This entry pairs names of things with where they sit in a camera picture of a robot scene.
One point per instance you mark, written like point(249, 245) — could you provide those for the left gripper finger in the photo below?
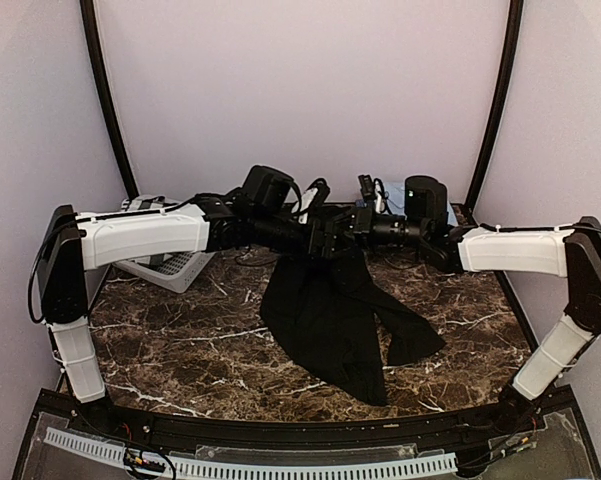
point(322, 246)
point(326, 225)

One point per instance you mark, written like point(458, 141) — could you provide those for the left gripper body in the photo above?
point(269, 233)

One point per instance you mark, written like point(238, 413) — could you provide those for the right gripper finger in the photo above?
point(349, 239)
point(343, 220)

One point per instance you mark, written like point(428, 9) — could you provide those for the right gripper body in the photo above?
point(385, 233)

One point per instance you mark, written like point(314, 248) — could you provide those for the black long sleeve shirt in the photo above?
point(333, 320)

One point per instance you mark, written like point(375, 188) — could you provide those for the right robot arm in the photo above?
point(571, 251)

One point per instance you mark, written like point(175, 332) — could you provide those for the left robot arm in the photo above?
point(75, 243)

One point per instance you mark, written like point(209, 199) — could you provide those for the light blue folded shirt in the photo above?
point(394, 196)

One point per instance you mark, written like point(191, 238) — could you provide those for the grey plastic basket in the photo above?
point(172, 271)

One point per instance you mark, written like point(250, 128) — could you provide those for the black white checkered shirt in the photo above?
point(143, 203)

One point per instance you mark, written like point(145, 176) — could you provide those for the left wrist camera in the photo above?
point(268, 192)

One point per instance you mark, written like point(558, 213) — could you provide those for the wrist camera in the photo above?
point(268, 192)
point(425, 198)

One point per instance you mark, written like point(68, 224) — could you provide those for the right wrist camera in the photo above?
point(425, 198)

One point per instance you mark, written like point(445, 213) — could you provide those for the black front rail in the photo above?
point(461, 429)

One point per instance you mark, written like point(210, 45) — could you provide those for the white slotted cable duct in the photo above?
point(214, 462)

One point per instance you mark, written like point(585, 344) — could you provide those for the left black frame post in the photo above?
point(105, 96)

